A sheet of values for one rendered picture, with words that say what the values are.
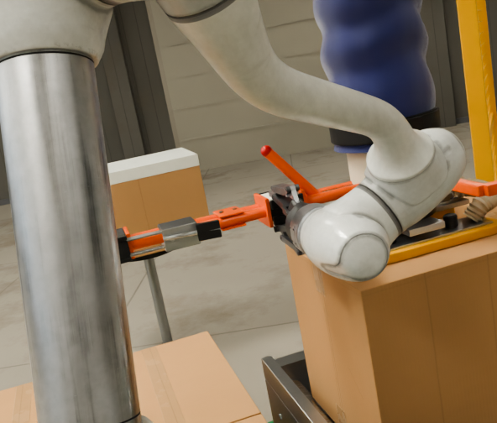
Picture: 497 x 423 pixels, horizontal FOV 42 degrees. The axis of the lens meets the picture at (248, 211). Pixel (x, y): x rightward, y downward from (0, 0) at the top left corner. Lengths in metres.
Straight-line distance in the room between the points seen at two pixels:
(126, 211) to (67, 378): 2.31
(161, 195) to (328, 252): 2.04
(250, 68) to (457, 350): 0.76
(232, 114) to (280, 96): 8.65
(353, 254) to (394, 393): 0.41
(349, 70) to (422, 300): 0.46
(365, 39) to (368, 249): 0.48
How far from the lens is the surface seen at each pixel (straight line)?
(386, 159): 0.97
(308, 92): 0.80
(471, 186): 1.22
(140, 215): 2.95
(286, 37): 9.38
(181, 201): 2.96
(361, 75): 1.29
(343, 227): 0.95
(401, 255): 1.29
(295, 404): 1.55
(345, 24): 1.30
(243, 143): 9.46
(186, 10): 0.68
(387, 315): 1.21
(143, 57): 9.60
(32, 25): 0.67
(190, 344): 2.12
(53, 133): 0.65
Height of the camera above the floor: 1.37
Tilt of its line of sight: 13 degrees down
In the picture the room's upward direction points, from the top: 11 degrees counter-clockwise
